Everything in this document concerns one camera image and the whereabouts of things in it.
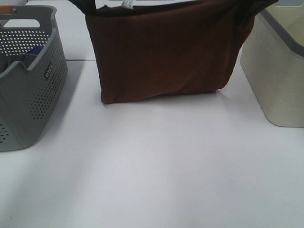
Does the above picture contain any brown towel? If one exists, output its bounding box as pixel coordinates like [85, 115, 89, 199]
[73, 0, 273, 104]

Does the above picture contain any blue towel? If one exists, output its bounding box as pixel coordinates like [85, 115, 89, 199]
[28, 46, 43, 56]

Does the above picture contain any beige plastic basket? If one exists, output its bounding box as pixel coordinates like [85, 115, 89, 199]
[240, 0, 304, 127]

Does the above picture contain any grey towel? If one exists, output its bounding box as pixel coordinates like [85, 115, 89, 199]
[0, 54, 36, 74]

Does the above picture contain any grey perforated plastic basket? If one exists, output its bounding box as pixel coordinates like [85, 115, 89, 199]
[0, 6, 67, 152]

